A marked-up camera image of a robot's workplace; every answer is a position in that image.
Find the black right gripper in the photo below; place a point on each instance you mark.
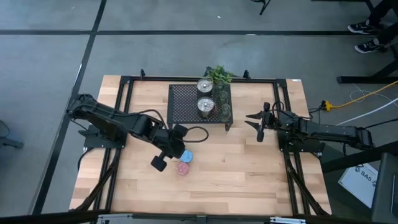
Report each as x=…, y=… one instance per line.
x=270, y=123

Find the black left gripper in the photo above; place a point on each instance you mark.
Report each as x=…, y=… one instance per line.
x=172, y=141

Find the blue patterned candle tin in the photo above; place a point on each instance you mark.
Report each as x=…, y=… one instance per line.
x=187, y=156

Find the pink swirl candle tin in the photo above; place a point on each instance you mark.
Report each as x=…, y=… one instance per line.
x=182, y=168

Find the ribbed glass candle stick holder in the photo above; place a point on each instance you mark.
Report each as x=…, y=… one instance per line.
x=223, y=96
x=220, y=84
x=225, y=112

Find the dark cylindrical container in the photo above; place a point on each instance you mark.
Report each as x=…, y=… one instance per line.
x=206, y=105

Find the silver ribbed candle jar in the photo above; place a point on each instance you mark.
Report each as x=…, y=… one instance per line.
x=205, y=85

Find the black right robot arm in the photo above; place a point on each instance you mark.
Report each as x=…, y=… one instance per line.
x=326, y=130

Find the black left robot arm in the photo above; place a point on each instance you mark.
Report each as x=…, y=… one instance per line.
x=109, y=121

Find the black perforated metal shelf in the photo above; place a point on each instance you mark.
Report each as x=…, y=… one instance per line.
x=183, y=102

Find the green plant in white pot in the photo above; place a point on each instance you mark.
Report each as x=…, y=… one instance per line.
x=219, y=74

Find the white printed box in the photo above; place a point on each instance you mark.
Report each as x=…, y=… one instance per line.
x=357, y=183

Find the person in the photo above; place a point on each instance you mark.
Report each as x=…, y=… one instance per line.
x=363, y=28

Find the dark grey cabinet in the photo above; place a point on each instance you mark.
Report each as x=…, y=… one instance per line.
x=385, y=193

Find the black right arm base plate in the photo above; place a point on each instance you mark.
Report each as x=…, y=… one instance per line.
x=311, y=146

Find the black table frame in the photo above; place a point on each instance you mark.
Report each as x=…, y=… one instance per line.
x=174, y=78

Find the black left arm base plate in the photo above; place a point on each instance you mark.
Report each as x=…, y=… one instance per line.
x=93, y=140

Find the black diagonal frame strut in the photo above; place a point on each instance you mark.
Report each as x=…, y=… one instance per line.
x=357, y=158

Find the black overhead frame rail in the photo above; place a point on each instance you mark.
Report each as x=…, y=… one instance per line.
x=46, y=216

